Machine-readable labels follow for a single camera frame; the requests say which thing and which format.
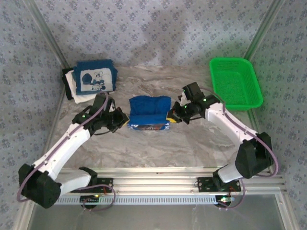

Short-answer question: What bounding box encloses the plain royal blue t-shirt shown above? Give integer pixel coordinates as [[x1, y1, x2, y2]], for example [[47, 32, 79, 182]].
[[128, 95, 172, 132]]

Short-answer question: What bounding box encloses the folded navy printed t-shirt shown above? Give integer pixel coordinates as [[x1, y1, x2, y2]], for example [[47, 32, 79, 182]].
[[72, 59, 118, 96]]

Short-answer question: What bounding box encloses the folded white t-shirt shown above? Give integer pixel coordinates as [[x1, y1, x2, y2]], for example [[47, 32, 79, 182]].
[[65, 70, 115, 104]]

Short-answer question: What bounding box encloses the green plastic mesh basket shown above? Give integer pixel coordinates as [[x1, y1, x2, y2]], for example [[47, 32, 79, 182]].
[[209, 57, 264, 112]]

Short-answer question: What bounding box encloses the folded black t-shirt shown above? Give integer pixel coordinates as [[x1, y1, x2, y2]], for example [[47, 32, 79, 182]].
[[61, 68, 74, 101]]

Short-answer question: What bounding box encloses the left controller board with LED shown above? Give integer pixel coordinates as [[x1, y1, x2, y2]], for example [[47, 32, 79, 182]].
[[80, 195, 100, 203]]

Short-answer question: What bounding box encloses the controller board with led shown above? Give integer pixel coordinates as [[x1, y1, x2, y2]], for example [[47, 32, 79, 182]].
[[216, 195, 235, 205], [80, 195, 100, 203]]

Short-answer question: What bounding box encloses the right controller board with LED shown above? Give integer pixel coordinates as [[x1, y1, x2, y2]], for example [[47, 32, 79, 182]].
[[216, 195, 235, 205]]

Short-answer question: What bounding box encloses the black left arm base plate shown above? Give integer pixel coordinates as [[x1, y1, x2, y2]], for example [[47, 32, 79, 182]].
[[70, 177, 114, 194]]

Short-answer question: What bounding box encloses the aluminium mounting rail frame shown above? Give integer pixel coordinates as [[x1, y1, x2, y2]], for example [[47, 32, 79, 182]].
[[55, 167, 287, 195]]

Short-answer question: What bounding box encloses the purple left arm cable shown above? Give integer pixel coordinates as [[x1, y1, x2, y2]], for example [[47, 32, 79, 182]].
[[16, 92, 116, 213]]

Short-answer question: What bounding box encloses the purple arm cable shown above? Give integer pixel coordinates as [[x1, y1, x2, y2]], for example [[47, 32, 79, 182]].
[[199, 86, 281, 211], [16, 92, 116, 213]]

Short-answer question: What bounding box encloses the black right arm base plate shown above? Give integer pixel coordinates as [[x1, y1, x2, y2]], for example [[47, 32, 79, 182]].
[[197, 176, 241, 192]]

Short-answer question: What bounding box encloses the grey slotted cable duct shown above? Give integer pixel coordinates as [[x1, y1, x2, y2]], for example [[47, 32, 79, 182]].
[[56, 195, 221, 206]]

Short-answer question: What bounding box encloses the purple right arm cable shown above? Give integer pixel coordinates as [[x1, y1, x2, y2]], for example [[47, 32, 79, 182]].
[[199, 86, 281, 211]]

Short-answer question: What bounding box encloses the aluminium corner post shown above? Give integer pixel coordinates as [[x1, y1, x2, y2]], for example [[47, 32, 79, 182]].
[[24, 0, 71, 69], [242, 0, 286, 63]]

